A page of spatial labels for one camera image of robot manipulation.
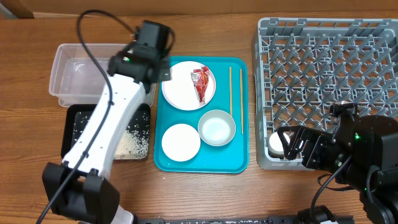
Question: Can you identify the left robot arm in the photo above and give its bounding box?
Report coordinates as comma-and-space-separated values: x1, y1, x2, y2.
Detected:
37, 43, 170, 223

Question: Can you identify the left wooden chopstick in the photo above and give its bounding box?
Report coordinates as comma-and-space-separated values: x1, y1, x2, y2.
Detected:
229, 66, 233, 117

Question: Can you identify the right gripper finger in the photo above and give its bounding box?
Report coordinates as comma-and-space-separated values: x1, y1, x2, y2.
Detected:
277, 126, 312, 133
277, 132, 297, 160

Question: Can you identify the right wooden chopstick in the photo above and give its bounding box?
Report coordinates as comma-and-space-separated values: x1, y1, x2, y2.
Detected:
239, 68, 244, 135

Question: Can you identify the large white plate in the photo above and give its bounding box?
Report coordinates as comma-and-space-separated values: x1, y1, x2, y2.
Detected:
161, 61, 216, 111

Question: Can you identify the pink bowl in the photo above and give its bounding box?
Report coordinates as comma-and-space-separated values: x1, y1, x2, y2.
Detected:
161, 124, 201, 162

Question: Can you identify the white cup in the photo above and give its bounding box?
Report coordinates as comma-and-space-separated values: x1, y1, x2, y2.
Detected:
267, 133, 284, 158

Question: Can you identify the teal serving tray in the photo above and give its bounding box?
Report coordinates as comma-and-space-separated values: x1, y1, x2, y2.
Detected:
154, 56, 249, 174

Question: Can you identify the rice pile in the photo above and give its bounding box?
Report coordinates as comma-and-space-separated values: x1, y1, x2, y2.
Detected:
73, 110, 150, 160

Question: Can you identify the black plastic tray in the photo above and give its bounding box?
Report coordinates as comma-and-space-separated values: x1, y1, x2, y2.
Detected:
60, 103, 150, 160

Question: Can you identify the grey dishwasher rack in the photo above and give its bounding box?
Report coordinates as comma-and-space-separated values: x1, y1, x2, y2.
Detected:
252, 17, 397, 170

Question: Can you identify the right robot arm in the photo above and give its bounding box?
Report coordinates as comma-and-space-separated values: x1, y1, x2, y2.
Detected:
277, 115, 397, 223

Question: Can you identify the red snack wrapper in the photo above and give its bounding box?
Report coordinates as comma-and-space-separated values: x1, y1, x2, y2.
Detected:
191, 66, 210, 103

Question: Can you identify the clear plastic bin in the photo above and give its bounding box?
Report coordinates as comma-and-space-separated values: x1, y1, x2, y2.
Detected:
49, 44, 156, 108

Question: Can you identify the wooden chopstick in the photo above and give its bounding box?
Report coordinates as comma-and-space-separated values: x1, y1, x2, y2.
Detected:
239, 68, 244, 135
229, 66, 233, 117

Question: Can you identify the grey bowl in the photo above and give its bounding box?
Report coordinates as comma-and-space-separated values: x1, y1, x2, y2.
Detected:
198, 110, 236, 147

